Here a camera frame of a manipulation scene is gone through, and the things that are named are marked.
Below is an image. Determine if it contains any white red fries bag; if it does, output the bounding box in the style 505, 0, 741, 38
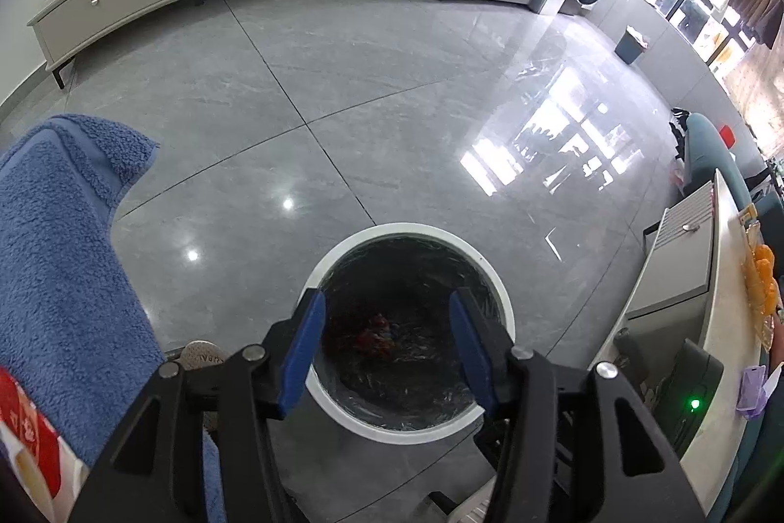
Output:
1, 369, 89, 522

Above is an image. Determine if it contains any blue terry towel mat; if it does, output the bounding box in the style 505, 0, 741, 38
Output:
0, 113, 229, 523

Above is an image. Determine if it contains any white side table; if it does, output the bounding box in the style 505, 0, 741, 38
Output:
594, 173, 763, 512

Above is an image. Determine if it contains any small grey waste bin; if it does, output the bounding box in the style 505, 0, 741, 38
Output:
614, 25, 648, 65

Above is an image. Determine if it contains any red chip bag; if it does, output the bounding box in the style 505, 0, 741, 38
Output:
355, 315, 399, 360

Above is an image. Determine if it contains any white round trash bin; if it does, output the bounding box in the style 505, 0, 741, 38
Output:
306, 223, 515, 446

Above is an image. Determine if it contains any teal sofa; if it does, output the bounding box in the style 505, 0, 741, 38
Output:
682, 113, 783, 234

